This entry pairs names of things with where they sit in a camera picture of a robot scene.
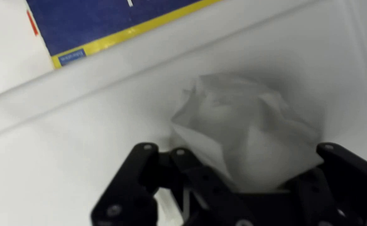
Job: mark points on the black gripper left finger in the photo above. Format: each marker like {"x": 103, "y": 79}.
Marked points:
{"x": 150, "y": 196}

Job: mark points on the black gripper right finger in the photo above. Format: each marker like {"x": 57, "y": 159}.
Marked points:
{"x": 347, "y": 192}

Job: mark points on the white napkin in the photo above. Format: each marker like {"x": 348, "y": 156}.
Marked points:
{"x": 242, "y": 133}

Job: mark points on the blue and yellow book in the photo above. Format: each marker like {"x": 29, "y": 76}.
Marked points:
{"x": 108, "y": 20}

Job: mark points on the small orange tab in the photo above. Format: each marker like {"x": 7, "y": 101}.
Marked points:
{"x": 33, "y": 23}

